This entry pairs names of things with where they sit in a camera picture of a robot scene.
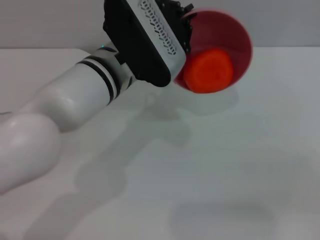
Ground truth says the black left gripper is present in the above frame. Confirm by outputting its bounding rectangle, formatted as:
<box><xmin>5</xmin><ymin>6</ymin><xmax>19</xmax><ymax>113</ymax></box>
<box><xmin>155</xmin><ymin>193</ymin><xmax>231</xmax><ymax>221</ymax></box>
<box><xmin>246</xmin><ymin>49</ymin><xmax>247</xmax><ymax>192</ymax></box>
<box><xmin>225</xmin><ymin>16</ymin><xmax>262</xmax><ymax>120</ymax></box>
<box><xmin>156</xmin><ymin>0</ymin><xmax>198</xmax><ymax>55</ymax></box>

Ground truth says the pink plastic bowl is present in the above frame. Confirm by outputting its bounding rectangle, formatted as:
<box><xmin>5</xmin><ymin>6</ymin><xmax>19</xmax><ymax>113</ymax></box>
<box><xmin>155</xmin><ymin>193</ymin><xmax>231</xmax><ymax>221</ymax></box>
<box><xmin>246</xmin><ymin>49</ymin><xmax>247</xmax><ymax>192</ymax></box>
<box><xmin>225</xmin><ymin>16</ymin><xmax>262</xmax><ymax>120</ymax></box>
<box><xmin>173</xmin><ymin>7</ymin><xmax>254</xmax><ymax>95</ymax></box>

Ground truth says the orange toy fruit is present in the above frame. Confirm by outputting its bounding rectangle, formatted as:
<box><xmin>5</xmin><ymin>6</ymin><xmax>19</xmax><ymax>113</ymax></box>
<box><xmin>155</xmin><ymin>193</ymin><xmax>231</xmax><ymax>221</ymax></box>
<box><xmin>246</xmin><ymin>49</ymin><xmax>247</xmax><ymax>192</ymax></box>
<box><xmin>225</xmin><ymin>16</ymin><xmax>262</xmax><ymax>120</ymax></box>
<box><xmin>183</xmin><ymin>47</ymin><xmax>235</xmax><ymax>94</ymax></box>

